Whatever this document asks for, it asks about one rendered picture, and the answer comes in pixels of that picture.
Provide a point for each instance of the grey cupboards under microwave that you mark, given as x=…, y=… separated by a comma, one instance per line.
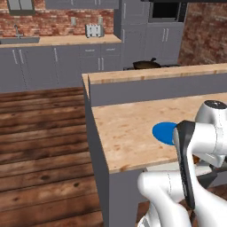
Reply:
x=164, y=44

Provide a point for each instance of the grey wall socket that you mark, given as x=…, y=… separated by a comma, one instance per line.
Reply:
x=100, y=20
x=73, y=21

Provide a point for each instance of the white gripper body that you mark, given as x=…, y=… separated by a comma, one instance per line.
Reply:
x=204, y=168

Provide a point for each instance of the grey base cupboards run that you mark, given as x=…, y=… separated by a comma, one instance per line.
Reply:
x=44, y=66

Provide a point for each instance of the blue round plate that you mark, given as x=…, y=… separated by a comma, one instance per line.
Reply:
x=164, y=133

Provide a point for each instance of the grey kitchen island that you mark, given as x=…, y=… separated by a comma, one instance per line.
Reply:
x=124, y=94

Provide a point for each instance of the grey sink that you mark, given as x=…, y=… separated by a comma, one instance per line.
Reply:
x=19, y=40

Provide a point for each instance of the silver tap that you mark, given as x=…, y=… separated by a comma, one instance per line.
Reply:
x=18, y=32

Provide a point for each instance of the grey wall cupboards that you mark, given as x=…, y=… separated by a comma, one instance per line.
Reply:
x=82, y=3

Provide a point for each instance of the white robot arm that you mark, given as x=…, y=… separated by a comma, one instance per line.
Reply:
x=165, y=189

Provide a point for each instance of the black frying pan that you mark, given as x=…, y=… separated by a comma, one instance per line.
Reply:
x=146, y=64

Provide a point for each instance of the grey tall cupboard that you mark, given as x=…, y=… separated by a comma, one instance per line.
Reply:
x=131, y=35

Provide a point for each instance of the silver toaster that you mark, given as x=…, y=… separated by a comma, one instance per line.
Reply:
x=94, y=31

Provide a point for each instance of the grey framed window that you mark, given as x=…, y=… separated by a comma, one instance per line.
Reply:
x=20, y=7

